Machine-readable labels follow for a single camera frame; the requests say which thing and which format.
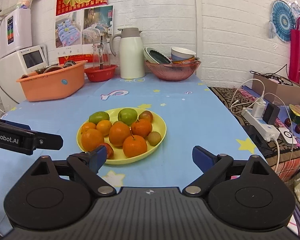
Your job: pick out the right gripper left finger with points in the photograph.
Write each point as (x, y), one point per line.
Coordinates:
(85, 167)

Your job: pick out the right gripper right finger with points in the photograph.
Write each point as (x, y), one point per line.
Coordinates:
(214, 169)

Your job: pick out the small orange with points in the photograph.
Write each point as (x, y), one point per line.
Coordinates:
(104, 127)
(86, 126)

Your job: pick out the orange with stem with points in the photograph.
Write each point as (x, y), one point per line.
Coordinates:
(134, 145)

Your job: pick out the large green mango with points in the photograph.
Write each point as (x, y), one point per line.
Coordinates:
(98, 117)

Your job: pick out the dark orange tangerine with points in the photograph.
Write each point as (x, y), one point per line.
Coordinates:
(141, 127)

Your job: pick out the brownish plum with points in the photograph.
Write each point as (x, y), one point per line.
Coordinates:
(146, 115)

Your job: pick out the large back orange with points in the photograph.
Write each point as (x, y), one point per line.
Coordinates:
(91, 139)

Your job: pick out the orange plastic basket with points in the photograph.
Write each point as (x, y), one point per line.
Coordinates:
(54, 85)

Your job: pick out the small longan on plate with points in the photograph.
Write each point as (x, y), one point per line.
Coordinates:
(154, 138)

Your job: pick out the white power strip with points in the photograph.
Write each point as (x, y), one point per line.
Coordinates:
(267, 131)

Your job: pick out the yellow oval plate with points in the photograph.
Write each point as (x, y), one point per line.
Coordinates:
(119, 157)

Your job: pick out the white appliance with screen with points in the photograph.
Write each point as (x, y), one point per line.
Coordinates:
(13, 67)

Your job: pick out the white phone charger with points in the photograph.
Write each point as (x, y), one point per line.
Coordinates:
(258, 108)

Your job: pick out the red plastic basket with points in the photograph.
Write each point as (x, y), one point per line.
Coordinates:
(100, 75)

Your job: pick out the cardboard box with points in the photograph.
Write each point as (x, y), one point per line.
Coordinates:
(287, 93)

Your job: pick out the pink glass bowl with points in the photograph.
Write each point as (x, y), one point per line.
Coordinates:
(173, 72)

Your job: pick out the clear glass pitcher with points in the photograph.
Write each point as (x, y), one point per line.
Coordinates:
(101, 58)

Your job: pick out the white water purifier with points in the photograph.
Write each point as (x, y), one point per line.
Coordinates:
(15, 32)

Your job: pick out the blue white ceramic bowl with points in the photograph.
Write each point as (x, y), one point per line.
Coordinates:
(181, 54)

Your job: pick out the white thermos jug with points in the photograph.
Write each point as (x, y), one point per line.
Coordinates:
(131, 58)

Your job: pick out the pink gift bag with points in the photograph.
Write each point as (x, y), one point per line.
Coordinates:
(294, 66)

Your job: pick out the blue round paper fan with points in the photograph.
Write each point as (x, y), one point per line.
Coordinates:
(282, 21)

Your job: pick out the wall calendar poster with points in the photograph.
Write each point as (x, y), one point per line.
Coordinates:
(79, 26)

